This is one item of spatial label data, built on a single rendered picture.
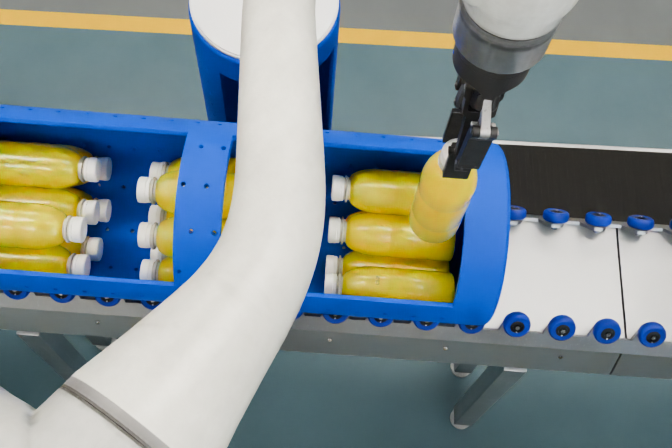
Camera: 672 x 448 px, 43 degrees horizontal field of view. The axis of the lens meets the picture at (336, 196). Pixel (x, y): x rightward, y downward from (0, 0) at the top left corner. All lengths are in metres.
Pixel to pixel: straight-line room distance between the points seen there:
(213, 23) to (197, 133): 0.38
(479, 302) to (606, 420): 1.28
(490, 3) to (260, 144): 0.25
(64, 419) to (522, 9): 0.45
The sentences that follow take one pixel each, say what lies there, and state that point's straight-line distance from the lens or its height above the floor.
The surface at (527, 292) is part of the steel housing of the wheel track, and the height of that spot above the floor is 0.93.
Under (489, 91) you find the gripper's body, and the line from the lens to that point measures 0.81.
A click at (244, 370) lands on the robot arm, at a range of 0.49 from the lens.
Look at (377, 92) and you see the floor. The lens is 2.73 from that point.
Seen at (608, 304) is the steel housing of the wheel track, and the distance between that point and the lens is 1.54.
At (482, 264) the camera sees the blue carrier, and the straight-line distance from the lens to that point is 1.20.
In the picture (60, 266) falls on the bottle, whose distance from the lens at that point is 1.35.
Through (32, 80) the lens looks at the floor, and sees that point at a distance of 2.86.
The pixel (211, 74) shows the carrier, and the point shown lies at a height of 0.93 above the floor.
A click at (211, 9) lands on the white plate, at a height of 1.04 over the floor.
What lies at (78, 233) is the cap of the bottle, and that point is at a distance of 1.31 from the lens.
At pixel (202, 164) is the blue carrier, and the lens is 1.21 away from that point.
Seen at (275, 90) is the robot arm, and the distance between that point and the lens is 0.56.
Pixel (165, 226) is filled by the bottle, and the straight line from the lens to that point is 1.28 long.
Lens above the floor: 2.30
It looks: 65 degrees down
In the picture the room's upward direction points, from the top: 6 degrees clockwise
